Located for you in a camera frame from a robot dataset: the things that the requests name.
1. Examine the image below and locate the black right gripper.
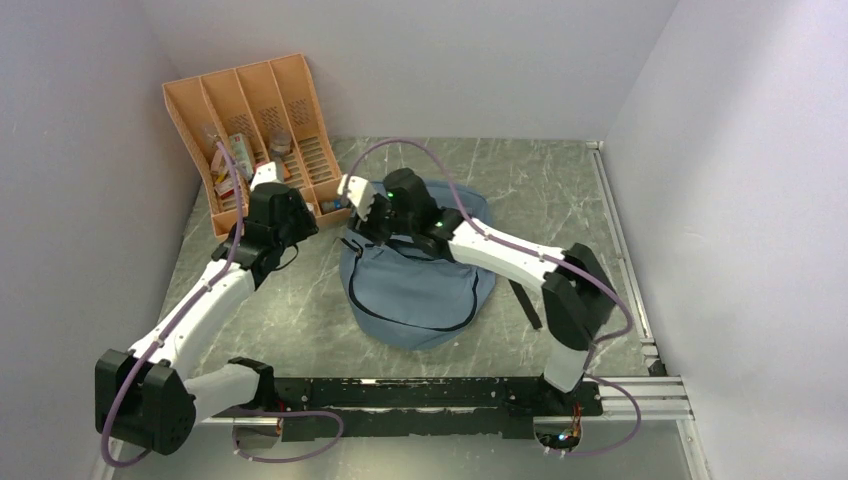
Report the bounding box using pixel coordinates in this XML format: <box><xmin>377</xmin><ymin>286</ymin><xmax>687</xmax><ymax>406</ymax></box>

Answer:
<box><xmin>346</xmin><ymin>192</ymin><xmax>416</xmax><ymax>247</ymax></box>

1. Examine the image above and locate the blue grey student backpack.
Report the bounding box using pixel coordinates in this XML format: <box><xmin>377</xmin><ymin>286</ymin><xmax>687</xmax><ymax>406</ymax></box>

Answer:
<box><xmin>339</xmin><ymin>178</ymin><xmax>543</xmax><ymax>352</ymax></box>

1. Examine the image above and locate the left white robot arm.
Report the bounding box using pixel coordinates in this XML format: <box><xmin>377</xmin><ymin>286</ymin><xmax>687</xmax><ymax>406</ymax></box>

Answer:
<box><xmin>94</xmin><ymin>182</ymin><xmax>318</xmax><ymax>455</ymax></box>

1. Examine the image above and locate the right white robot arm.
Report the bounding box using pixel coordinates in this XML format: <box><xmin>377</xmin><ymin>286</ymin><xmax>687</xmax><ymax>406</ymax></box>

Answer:
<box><xmin>338</xmin><ymin>168</ymin><xmax>615</xmax><ymax>414</ymax></box>

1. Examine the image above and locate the grey blue cylinder bottle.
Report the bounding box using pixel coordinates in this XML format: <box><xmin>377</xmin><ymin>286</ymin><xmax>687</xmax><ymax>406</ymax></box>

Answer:
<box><xmin>320</xmin><ymin>199</ymin><xmax>347</xmax><ymax>214</ymax></box>

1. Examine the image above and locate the red white small box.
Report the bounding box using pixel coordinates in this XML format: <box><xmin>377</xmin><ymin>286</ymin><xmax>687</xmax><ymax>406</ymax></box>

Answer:
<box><xmin>214</xmin><ymin>178</ymin><xmax>235</xmax><ymax>201</ymax></box>

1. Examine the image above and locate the grey round jar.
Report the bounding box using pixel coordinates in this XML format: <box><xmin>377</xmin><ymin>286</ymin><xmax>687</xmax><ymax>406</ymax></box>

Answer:
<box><xmin>268</xmin><ymin>130</ymin><xmax>292</xmax><ymax>156</ymax></box>

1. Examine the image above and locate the tall white carton box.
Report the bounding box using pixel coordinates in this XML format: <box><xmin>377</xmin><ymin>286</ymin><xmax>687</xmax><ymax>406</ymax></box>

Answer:
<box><xmin>228</xmin><ymin>133</ymin><xmax>255</xmax><ymax>175</ymax></box>

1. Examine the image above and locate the peach plastic file organizer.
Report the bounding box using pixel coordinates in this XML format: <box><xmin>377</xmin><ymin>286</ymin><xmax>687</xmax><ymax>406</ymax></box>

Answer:
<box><xmin>163</xmin><ymin>54</ymin><xmax>349</xmax><ymax>240</ymax></box>

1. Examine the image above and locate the black mounting base rail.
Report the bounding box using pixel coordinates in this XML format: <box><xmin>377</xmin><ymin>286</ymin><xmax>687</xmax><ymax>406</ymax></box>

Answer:
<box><xmin>275</xmin><ymin>376</ymin><xmax>603</xmax><ymax>439</ymax></box>

